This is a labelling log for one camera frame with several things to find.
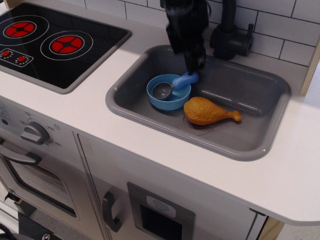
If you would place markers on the black toy stove top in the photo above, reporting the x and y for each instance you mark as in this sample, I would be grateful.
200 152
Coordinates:
54 49

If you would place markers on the grey oven door handle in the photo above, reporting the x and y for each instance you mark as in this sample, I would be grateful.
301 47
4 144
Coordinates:
25 159

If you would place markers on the white cabinet door with dispenser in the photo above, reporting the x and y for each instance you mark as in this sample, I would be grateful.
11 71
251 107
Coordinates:
154 202

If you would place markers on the grey oven dial knob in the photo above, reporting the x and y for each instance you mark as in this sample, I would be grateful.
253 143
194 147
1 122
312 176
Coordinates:
35 133

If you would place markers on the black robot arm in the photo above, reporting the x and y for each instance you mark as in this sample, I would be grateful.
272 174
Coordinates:
183 5

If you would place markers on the grey cabinet door handle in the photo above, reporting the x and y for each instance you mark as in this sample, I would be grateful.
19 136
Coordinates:
113 223

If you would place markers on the grey spoon with blue handle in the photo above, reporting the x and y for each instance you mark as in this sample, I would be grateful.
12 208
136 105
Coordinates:
175 83

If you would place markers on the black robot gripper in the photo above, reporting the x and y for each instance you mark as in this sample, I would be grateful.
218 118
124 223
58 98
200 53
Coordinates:
185 34

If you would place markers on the dark grey toy faucet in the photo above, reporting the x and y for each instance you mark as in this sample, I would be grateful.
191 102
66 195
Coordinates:
226 40

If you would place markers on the grey plastic sink basin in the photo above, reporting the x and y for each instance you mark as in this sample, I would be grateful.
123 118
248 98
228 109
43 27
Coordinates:
260 97

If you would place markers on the toy oven door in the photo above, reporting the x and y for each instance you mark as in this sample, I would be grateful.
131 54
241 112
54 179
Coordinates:
57 186

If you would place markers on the light blue plastic bowl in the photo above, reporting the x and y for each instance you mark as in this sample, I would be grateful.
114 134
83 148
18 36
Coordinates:
175 101

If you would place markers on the orange toy chicken drumstick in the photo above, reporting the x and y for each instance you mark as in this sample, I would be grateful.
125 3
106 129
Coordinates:
201 111

